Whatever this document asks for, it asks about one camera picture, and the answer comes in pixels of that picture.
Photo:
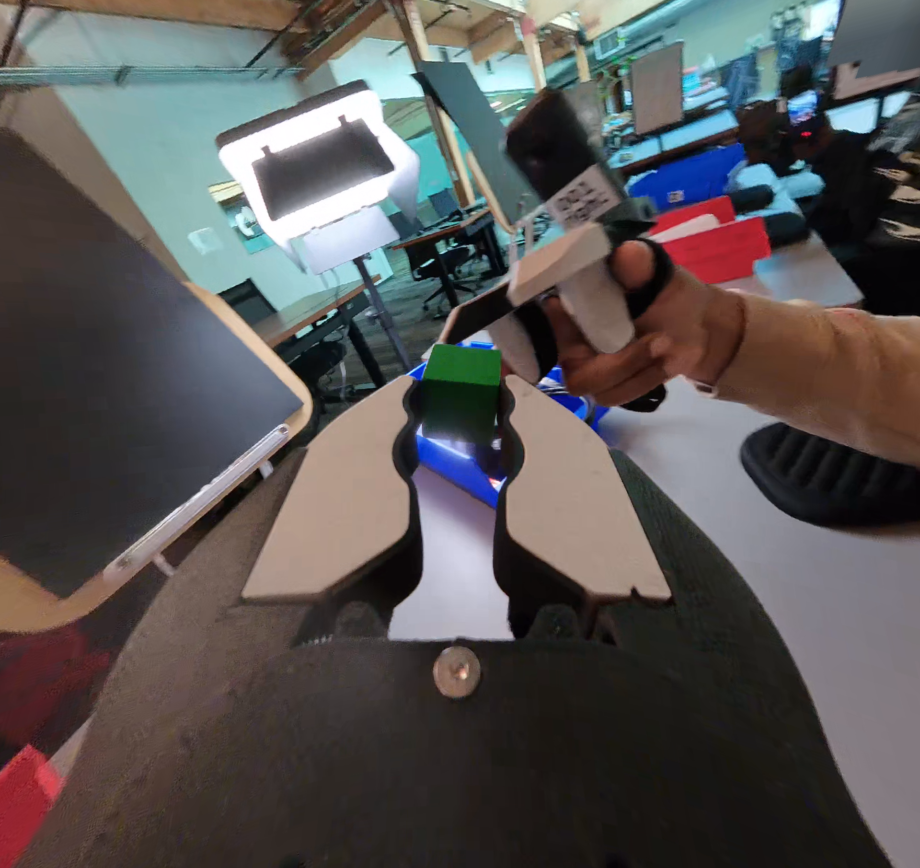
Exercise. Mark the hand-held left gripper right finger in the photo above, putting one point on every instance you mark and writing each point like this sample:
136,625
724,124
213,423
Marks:
575,508

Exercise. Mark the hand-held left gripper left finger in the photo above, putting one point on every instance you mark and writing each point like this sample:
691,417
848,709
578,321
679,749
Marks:
330,508

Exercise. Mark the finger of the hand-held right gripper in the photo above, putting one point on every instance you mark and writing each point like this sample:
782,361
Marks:
557,264
474,314

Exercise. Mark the green cube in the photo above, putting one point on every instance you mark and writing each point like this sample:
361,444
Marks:
460,393

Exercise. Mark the blue plastic bin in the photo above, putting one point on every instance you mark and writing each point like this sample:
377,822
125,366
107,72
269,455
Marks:
460,465

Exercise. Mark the red plastic bin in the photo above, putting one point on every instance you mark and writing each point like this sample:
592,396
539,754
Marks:
25,803

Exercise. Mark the person's right forearm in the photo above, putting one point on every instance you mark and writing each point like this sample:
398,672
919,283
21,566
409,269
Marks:
826,372

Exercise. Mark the person's right hand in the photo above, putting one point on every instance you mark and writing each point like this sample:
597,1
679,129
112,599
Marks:
683,336

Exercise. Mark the black office chair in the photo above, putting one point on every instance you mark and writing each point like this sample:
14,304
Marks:
445,271

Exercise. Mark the black flag panel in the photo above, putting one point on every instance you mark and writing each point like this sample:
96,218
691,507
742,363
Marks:
467,135

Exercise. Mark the wooden-top desk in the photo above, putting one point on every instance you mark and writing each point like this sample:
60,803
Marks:
302,314
445,232

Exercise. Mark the grey standing panel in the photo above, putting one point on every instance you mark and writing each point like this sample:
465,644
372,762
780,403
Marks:
655,88

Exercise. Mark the blue storage bin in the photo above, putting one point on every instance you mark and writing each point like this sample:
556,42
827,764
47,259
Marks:
690,178

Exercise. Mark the red storage bin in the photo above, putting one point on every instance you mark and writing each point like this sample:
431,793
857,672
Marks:
690,210
726,250

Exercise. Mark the black panel on white stand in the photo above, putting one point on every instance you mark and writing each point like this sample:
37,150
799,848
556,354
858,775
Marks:
129,379

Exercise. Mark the black ribbed pad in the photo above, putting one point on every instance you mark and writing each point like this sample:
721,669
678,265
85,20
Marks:
826,472

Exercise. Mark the white softbox light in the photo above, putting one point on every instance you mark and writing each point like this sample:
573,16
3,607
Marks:
251,163

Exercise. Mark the red crate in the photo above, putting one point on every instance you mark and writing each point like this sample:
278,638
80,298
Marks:
43,681

